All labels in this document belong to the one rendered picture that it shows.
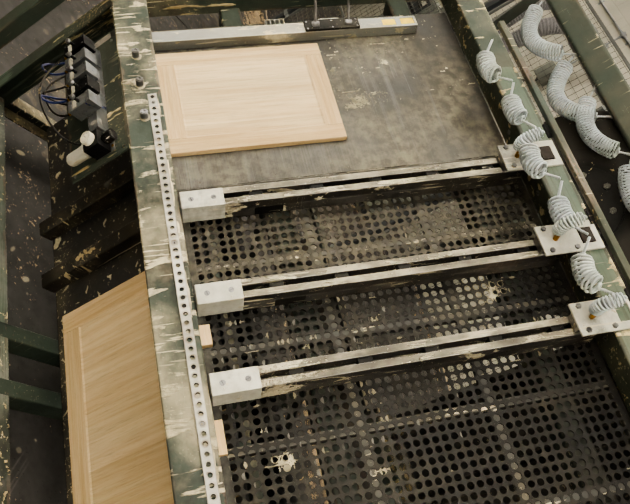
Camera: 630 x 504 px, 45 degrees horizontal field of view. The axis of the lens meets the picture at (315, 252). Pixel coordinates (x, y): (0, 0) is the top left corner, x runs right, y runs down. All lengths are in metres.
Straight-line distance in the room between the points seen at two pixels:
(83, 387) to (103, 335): 0.17
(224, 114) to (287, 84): 0.26
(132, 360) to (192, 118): 0.78
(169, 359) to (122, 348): 0.49
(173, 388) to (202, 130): 0.89
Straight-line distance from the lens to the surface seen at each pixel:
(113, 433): 2.39
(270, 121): 2.48
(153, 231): 2.17
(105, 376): 2.47
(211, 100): 2.54
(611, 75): 3.03
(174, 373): 1.96
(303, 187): 2.27
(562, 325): 2.21
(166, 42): 2.70
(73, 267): 2.68
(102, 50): 2.73
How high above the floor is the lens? 1.93
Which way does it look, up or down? 20 degrees down
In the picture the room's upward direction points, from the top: 63 degrees clockwise
